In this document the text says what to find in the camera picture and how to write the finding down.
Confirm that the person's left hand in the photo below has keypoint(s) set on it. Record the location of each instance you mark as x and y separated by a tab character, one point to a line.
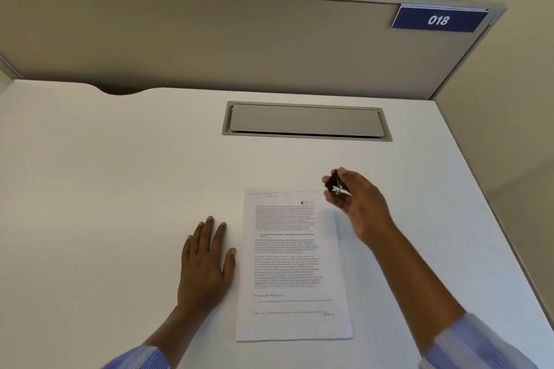
203	271

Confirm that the person's left forearm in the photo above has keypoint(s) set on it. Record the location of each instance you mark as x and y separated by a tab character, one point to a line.
151	338

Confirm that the person's right forearm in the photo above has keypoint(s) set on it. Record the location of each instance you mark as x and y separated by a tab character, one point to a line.
424	299

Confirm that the person's left thumb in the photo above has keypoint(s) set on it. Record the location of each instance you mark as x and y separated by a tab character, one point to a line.
231	262

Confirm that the person's left middle finger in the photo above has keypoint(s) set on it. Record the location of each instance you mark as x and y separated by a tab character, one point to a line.
210	232

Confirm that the black binder clip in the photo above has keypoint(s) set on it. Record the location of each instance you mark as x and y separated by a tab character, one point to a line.
333	182

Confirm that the grey desk partition screen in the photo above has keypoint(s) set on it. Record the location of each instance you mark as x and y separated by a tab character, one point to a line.
207	35

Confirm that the person's right thumb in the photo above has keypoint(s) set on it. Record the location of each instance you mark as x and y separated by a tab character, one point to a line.
337	201

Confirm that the blue number sign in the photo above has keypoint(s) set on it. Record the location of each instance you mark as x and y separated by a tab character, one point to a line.
439	19

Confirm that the printed white paper sheet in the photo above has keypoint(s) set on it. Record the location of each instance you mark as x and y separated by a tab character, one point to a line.
292	269

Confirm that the person's right hand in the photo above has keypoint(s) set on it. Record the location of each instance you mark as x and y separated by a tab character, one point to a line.
363	208

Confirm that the person's left little finger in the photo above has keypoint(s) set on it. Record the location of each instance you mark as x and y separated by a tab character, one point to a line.
186	247

